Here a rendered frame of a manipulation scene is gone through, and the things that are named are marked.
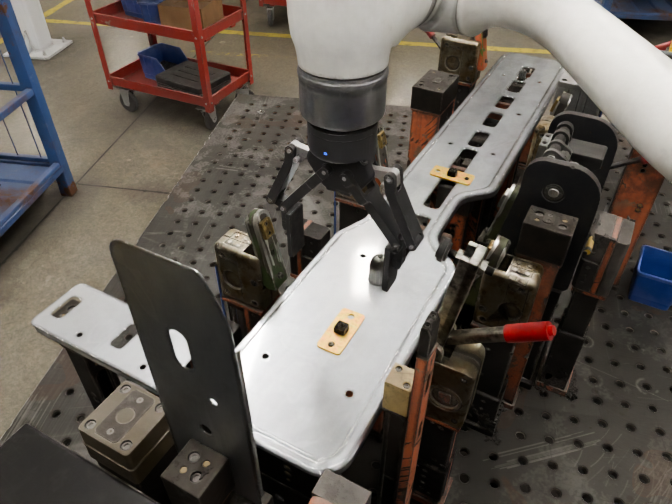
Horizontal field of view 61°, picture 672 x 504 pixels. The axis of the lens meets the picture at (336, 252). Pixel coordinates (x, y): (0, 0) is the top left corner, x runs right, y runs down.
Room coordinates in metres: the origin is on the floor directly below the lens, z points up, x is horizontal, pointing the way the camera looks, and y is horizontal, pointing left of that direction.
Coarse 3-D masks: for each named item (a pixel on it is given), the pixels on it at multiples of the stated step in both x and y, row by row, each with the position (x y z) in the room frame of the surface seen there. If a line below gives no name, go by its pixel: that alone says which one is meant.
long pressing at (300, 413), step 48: (480, 96) 1.32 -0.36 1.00; (528, 96) 1.32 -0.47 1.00; (432, 144) 1.09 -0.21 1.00; (480, 192) 0.90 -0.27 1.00; (336, 240) 0.76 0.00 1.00; (384, 240) 0.76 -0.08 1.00; (432, 240) 0.75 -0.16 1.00; (288, 288) 0.64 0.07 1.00; (336, 288) 0.64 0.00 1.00; (432, 288) 0.64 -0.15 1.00; (288, 336) 0.54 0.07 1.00; (384, 336) 0.54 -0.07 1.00; (288, 384) 0.46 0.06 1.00; (336, 384) 0.46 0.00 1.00; (288, 432) 0.39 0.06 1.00; (336, 432) 0.39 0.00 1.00
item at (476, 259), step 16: (448, 240) 0.49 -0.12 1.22; (448, 256) 0.48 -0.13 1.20; (464, 256) 0.46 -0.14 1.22; (480, 256) 0.47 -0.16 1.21; (464, 272) 0.46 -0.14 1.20; (480, 272) 0.46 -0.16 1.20; (448, 288) 0.46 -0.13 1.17; (464, 288) 0.46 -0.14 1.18; (448, 304) 0.46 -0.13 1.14; (448, 320) 0.46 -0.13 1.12
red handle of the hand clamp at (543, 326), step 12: (516, 324) 0.44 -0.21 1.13; (528, 324) 0.44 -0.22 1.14; (540, 324) 0.43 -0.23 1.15; (456, 336) 0.47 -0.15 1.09; (468, 336) 0.46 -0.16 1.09; (480, 336) 0.45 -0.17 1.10; (492, 336) 0.44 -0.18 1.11; (504, 336) 0.44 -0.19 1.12; (516, 336) 0.43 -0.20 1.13; (528, 336) 0.42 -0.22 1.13; (540, 336) 0.42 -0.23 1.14; (552, 336) 0.42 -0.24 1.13
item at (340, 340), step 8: (344, 312) 0.58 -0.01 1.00; (352, 312) 0.58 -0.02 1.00; (336, 320) 0.57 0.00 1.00; (344, 320) 0.57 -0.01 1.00; (352, 320) 0.57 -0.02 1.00; (360, 320) 0.57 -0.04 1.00; (328, 328) 0.55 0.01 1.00; (336, 328) 0.54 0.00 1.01; (344, 328) 0.54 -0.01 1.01; (352, 328) 0.55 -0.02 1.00; (328, 336) 0.54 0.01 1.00; (336, 336) 0.54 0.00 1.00; (344, 336) 0.54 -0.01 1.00; (352, 336) 0.54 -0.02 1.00; (320, 344) 0.52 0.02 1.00; (336, 344) 0.52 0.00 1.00; (344, 344) 0.52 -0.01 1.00; (336, 352) 0.51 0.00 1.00
